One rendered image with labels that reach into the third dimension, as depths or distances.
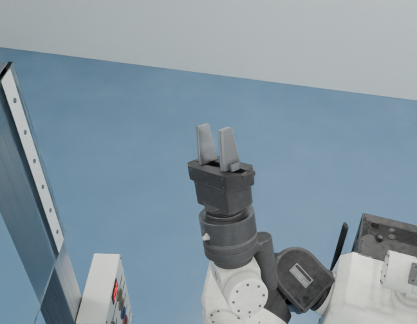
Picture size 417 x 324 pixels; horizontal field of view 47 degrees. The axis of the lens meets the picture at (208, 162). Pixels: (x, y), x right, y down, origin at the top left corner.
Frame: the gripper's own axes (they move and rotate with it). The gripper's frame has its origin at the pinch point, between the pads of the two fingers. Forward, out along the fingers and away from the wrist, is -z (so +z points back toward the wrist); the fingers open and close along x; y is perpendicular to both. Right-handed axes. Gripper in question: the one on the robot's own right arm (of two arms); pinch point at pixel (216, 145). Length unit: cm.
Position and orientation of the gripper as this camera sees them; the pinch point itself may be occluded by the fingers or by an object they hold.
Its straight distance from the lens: 70.8
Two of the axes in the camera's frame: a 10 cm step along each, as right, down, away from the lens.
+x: 6.2, 1.7, -7.7
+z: 1.5, 9.3, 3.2
